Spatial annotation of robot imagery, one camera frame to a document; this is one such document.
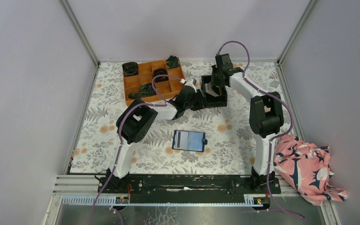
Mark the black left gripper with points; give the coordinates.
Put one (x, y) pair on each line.
(199, 102)

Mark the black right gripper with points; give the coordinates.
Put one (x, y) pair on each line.
(213, 70)

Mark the black plastic card bin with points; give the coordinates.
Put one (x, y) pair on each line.
(212, 96)

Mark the blue leather card holder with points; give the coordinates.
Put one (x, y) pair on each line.
(196, 141)

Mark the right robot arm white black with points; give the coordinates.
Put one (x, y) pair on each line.
(265, 114)

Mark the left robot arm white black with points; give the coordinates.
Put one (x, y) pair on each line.
(136, 121)

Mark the stack of cards in bin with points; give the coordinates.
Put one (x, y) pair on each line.
(212, 90)

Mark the orange wooden compartment tray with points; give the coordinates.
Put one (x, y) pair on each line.
(167, 89)

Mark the floral table mat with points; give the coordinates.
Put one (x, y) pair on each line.
(230, 148)

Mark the black rolled belt centre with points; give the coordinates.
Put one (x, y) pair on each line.
(159, 75)

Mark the green rolled belt top-right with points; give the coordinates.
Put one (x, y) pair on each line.
(172, 62)

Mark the green rolled belt front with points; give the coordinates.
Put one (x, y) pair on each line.
(144, 91)

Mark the black rolled belt top-left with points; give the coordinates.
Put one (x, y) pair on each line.
(130, 68)

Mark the pink patterned cloth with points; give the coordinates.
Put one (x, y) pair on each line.
(305, 166)

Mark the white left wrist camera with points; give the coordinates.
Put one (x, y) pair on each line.
(191, 83)

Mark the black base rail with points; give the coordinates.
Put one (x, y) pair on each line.
(193, 189)

